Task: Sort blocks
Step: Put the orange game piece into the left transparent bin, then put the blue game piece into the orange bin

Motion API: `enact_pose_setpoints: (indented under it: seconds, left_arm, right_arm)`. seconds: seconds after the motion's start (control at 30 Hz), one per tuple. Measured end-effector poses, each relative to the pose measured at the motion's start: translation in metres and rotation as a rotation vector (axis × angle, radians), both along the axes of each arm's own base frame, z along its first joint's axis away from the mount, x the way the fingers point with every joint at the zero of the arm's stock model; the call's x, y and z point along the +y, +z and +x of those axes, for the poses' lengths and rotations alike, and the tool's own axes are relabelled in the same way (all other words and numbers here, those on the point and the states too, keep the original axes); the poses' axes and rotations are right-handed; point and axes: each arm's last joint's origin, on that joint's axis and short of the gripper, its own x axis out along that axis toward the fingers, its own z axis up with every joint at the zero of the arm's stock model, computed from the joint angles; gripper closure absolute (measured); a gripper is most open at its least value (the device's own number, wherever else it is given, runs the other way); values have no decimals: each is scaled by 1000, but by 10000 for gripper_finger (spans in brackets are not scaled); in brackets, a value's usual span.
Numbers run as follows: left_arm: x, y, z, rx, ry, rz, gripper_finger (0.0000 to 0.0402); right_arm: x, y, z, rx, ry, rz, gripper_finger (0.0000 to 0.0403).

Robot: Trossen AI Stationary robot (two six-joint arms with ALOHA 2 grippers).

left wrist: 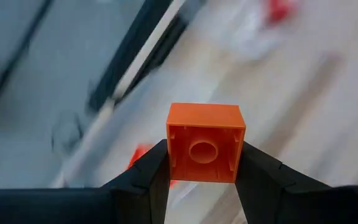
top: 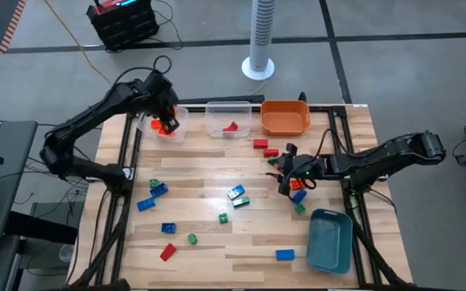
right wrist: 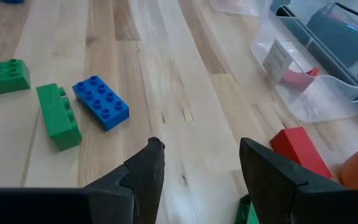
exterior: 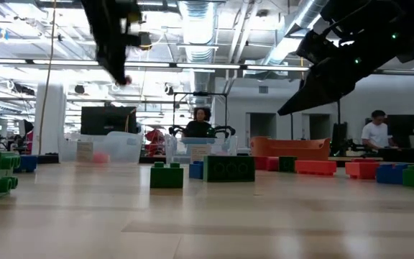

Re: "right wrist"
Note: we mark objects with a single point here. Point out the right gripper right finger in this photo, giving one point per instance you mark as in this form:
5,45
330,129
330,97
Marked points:
275,193

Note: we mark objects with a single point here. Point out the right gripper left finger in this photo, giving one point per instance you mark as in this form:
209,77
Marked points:
141,186

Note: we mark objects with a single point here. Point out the green square toy brick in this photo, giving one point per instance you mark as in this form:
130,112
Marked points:
245,213
9,76

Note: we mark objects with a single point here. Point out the red toy brick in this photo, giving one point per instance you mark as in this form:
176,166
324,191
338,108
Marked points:
297,149
297,81

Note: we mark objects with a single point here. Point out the blue toy brick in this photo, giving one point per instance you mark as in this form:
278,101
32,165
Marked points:
12,1
101,102

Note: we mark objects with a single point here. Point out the green long toy brick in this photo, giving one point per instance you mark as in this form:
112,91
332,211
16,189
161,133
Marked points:
57,121

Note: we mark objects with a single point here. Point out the clear plastic bin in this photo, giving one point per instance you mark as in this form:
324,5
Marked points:
322,99
238,7

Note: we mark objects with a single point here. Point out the black equipment case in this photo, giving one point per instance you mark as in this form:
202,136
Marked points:
337,34

